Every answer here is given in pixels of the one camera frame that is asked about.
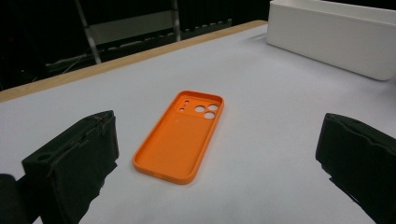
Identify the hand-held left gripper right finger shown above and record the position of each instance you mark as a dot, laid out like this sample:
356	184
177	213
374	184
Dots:
358	155

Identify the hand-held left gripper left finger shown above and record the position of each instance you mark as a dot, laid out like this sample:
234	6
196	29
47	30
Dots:
74	158

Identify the orange phone case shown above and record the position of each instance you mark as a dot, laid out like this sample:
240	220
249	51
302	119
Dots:
177	149

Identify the white rectangular box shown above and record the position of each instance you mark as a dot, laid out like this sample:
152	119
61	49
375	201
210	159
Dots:
330	37

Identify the metal stand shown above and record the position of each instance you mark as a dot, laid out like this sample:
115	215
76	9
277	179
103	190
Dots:
88	37

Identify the grey panel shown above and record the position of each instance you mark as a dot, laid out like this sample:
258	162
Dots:
130	26

